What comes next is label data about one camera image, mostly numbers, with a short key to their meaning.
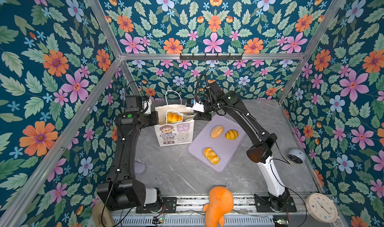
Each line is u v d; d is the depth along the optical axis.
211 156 0.86
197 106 0.67
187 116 0.81
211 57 0.93
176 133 0.84
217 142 0.96
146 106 0.64
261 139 0.54
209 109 0.68
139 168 0.84
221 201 0.68
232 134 0.95
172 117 0.78
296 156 0.82
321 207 0.70
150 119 0.67
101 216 0.69
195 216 0.71
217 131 0.96
